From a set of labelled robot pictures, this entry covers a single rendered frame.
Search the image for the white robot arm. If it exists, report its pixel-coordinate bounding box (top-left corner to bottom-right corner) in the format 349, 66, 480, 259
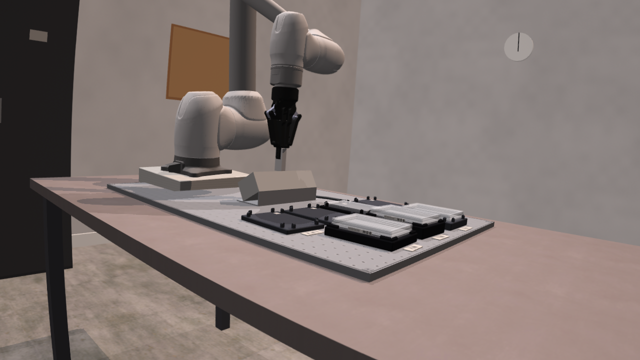
161, 0, 345, 178

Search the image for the black flat plate with corner posts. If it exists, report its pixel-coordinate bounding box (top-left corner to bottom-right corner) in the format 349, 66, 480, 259
241, 208, 325, 235

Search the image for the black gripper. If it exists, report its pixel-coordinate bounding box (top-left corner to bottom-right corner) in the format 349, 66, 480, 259
264, 86, 302, 171

